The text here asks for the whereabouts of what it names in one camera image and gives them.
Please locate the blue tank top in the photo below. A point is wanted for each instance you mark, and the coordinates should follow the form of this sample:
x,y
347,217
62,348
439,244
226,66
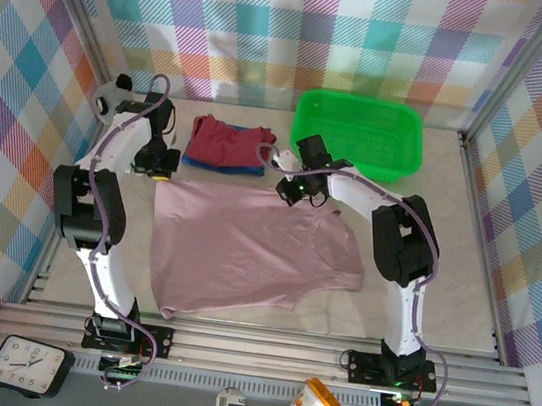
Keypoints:
x,y
220,167

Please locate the red tank top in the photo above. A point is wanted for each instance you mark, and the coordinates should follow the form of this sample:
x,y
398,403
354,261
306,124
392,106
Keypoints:
x,y
228,146

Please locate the pink tank top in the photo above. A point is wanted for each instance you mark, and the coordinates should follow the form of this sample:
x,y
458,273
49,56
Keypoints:
x,y
244,250

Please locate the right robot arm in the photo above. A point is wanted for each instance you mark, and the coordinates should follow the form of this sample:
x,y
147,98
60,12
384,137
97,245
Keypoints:
x,y
401,246

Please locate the green plastic basket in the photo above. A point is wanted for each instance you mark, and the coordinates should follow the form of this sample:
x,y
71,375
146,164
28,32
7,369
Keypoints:
x,y
361,135

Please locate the grey plush dog toy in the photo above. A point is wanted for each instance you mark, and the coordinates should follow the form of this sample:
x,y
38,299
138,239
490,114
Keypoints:
x,y
109,94

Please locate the black alarm clock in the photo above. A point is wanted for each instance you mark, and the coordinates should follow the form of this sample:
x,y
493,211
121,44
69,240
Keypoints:
x,y
26,365

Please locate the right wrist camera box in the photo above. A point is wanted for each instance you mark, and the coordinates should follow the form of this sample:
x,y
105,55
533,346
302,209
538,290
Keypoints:
x,y
314,149

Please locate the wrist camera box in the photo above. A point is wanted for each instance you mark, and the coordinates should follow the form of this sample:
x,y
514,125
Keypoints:
x,y
159,105
314,149

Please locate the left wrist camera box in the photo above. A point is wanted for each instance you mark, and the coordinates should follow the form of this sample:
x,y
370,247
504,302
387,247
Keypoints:
x,y
159,105

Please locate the aluminium side rail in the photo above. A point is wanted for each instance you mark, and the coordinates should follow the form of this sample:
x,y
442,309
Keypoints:
x,y
39,281
476,217

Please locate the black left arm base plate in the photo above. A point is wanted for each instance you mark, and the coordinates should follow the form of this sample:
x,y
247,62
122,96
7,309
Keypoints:
x,y
156,336

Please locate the aluminium frame post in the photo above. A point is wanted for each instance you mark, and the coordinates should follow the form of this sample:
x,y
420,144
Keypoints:
x,y
78,9
518,71

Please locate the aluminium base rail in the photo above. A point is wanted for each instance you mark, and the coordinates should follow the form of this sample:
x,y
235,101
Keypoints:
x,y
255,350

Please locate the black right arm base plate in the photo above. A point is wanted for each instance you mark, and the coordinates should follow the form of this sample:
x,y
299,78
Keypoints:
x,y
364,367

